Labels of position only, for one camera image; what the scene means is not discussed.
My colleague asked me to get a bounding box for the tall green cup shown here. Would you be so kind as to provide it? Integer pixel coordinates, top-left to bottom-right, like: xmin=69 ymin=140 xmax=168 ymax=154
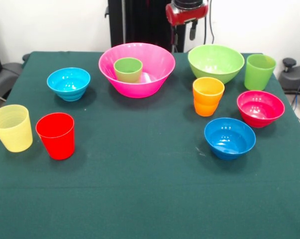
xmin=244 ymin=54 xmax=277 ymax=91

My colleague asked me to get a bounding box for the black hanging cable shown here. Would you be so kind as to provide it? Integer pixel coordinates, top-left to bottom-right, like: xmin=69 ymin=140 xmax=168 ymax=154
xmin=203 ymin=0 xmax=216 ymax=45

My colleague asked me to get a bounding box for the red cup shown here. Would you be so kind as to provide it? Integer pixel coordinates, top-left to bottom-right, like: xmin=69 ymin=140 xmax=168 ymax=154
xmin=35 ymin=112 xmax=75 ymax=160

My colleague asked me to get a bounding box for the small magenta bowl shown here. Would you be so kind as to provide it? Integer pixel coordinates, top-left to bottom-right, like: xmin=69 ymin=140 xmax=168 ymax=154
xmin=236 ymin=90 xmax=286 ymax=128

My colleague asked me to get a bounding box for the orange cup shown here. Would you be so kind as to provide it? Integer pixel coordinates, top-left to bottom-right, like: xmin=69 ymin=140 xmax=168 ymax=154
xmin=192 ymin=77 xmax=225 ymax=117

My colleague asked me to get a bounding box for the grey chair base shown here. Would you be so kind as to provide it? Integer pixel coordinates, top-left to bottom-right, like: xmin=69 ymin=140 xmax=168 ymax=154
xmin=279 ymin=57 xmax=300 ymax=112
xmin=0 ymin=62 xmax=25 ymax=105

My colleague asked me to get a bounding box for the small cyan bowl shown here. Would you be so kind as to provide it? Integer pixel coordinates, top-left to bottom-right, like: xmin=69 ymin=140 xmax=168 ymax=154
xmin=46 ymin=67 xmax=92 ymax=102

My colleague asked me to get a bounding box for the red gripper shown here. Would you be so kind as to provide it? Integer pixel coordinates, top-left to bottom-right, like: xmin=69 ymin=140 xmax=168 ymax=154
xmin=165 ymin=1 xmax=210 ymax=47

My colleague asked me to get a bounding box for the small blue bowl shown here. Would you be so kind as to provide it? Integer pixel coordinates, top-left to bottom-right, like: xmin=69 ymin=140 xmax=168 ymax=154
xmin=203 ymin=117 xmax=257 ymax=161

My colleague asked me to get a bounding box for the yellow cup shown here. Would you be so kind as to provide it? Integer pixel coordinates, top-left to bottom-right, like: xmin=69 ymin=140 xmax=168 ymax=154
xmin=0 ymin=104 xmax=33 ymax=153

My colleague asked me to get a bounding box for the large green bowl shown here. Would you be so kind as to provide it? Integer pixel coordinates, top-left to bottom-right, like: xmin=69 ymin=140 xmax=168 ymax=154
xmin=187 ymin=44 xmax=245 ymax=85

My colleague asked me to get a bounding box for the dark green tablecloth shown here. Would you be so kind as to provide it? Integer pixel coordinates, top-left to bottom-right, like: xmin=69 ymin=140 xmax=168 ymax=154
xmin=0 ymin=51 xmax=300 ymax=239

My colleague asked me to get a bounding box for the large pink bowl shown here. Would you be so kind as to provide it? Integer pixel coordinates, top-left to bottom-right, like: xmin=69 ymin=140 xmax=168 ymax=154
xmin=98 ymin=42 xmax=176 ymax=99

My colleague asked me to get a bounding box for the rounded green cup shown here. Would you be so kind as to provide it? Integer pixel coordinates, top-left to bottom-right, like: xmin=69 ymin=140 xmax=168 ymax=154
xmin=113 ymin=57 xmax=143 ymax=84

